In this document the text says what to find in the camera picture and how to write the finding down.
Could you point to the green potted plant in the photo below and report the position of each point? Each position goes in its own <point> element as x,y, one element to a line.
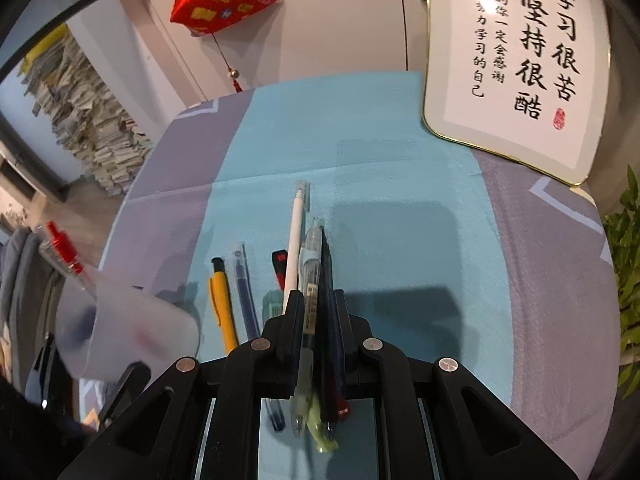
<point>625,280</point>

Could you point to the yellow retractable pen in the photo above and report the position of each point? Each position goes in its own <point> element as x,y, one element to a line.
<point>223,305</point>

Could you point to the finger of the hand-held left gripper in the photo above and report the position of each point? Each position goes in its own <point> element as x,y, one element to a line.
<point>125,392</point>

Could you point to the light green highlighter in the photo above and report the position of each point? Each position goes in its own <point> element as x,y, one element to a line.
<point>320,427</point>

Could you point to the red capped pen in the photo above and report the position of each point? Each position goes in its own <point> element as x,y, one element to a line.
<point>62,247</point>

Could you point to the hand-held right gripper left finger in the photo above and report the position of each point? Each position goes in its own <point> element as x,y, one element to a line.
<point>296,327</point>

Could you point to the dark navy pen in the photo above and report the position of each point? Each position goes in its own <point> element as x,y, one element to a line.
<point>327,285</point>

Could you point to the clear gel pen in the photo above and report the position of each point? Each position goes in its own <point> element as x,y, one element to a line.
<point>311,270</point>

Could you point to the grey chair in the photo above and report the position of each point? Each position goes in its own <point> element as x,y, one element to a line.
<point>22,290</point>

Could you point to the green and pink eraser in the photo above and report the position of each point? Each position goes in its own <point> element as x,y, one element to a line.
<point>273,306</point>

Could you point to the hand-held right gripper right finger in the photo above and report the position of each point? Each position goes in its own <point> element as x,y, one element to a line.
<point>339,327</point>

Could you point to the translucent pen holder cup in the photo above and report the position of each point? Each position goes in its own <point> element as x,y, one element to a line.
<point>140,330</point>

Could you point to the grey and teal tablecloth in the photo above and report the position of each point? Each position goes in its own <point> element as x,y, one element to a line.
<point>400,240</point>

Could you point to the gold framed calligraphy board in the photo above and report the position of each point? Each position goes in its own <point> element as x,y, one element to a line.
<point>515,60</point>

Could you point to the red and black pen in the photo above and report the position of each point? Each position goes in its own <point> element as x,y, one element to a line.
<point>281,267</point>

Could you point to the blue gel pen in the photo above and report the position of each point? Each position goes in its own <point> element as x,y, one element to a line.
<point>245,290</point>

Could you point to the stack of books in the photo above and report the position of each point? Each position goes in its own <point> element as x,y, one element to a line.
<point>80,110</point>

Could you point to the white pen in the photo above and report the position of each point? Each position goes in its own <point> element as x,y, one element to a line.
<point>296,230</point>

